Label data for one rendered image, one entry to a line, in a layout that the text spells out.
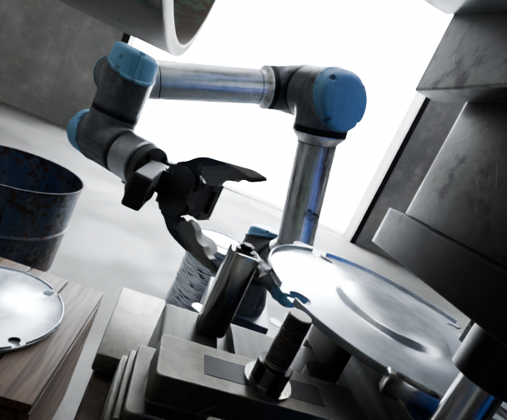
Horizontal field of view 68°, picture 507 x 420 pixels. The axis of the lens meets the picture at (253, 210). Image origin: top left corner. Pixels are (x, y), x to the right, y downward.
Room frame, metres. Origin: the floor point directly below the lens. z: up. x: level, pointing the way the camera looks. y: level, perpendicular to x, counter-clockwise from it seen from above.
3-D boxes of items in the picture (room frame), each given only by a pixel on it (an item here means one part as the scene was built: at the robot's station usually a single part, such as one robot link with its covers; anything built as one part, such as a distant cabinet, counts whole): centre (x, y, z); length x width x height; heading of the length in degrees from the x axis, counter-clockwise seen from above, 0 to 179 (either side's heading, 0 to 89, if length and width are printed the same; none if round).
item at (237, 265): (0.35, -0.01, 0.75); 0.03 x 0.03 x 0.10; 14
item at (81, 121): (0.61, 0.27, 0.79); 0.11 x 0.08 x 0.09; 67
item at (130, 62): (0.63, 0.28, 0.88); 0.11 x 0.08 x 0.11; 33
